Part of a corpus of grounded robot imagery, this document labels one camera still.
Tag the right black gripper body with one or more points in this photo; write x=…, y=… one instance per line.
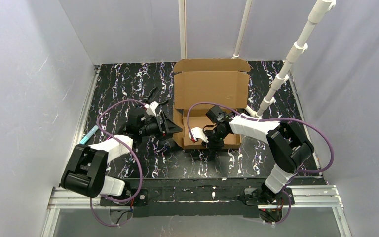
x=213, y=141

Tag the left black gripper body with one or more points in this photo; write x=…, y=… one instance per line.
x=162, y=121

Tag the brown cardboard box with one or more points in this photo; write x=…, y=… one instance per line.
x=198, y=85

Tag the blue pen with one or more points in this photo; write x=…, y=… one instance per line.
x=87, y=137

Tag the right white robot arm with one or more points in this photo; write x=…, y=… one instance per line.
x=287, y=141

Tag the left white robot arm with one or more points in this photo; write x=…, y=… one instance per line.
x=85, y=172

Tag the black pliers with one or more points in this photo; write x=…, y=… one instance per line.
x=150, y=98

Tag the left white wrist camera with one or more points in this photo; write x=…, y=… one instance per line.
x=151, y=108

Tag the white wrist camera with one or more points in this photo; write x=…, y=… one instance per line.
x=197, y=134
x=151, y=108

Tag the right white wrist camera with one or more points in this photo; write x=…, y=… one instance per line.
x=197, y=134

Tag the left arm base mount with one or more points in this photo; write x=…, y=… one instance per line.
x=140, y=200

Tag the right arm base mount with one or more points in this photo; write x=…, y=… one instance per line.
x=283, y=200

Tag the white PVC pipe frame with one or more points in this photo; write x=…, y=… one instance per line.
x=212, y=28

